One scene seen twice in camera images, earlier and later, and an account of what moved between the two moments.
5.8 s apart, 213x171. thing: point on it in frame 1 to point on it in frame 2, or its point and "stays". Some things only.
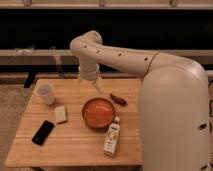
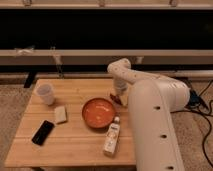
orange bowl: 98,112 stays
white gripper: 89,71 to 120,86
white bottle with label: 111,142 stays
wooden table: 68,123 stays
